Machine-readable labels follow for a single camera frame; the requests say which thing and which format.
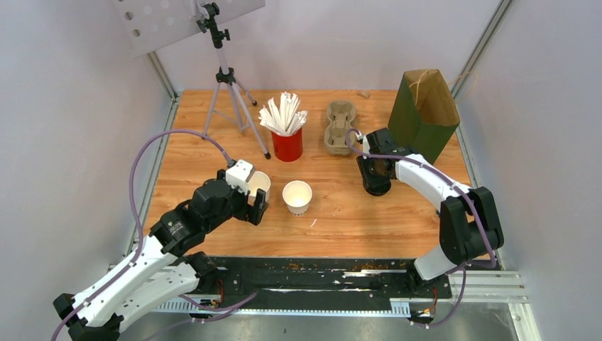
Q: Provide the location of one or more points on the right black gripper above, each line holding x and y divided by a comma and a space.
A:
362, 162

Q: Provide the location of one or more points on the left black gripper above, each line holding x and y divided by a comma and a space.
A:
248, 212

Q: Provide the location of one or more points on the black plastic cup lid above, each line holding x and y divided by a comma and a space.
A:
377, 189

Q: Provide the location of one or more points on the white paper cup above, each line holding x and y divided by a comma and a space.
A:
297, 196
259, 180

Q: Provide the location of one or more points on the green paper bag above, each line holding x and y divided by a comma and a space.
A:
424, 115

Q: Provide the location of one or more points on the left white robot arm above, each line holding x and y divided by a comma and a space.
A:
160, 269

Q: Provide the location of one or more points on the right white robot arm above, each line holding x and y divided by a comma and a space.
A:
469, 224

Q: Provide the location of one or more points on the cardboard cup carrier tray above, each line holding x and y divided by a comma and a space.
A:
340, 117

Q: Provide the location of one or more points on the red straw holder cup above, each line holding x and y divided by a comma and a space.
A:
288, 148

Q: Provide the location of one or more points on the white wrapped straws bundle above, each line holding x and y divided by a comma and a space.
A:
284, 119

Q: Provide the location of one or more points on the white perforated panel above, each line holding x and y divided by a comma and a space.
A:
153, 24

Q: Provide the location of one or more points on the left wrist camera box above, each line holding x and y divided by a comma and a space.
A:
239, 175

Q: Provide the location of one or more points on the silver camera tripod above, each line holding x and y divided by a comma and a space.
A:
230, 80

